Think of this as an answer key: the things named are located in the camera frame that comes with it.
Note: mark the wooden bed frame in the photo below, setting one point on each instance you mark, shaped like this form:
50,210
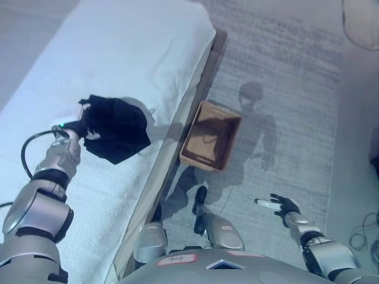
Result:
189,112

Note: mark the brown wicker basket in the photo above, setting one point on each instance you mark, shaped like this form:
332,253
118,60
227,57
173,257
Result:
207,148

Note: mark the black right robot foot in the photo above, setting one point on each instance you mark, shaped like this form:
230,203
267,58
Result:
200,198

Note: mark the silver robot leg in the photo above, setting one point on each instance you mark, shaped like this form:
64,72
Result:
222,230
150,242

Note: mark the white bed mattress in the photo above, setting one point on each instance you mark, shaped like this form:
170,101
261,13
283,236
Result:
97,68

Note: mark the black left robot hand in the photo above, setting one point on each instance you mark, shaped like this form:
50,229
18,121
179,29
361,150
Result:
71,122

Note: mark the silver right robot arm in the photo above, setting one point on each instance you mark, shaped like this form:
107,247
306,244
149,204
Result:
322,245

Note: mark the silver robot torso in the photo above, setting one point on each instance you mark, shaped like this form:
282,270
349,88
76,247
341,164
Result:
219,266

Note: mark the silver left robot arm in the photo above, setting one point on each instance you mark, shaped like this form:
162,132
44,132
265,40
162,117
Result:
35,216

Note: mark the black robot foot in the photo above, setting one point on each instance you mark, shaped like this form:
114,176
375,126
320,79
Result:
200,198
157,212

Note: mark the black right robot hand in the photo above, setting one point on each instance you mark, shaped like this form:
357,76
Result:
286,205

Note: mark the black garment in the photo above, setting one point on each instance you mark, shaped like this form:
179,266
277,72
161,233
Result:
118,130

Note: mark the grey woven rug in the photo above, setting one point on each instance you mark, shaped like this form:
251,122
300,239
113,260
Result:
284,97

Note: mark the black left robot foot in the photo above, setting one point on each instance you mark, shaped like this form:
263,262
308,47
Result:
157,212

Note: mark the silver left robot leg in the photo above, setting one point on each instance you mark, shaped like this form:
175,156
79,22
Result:
150,242

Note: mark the silver right robot leg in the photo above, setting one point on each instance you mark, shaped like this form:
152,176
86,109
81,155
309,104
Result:
222,230

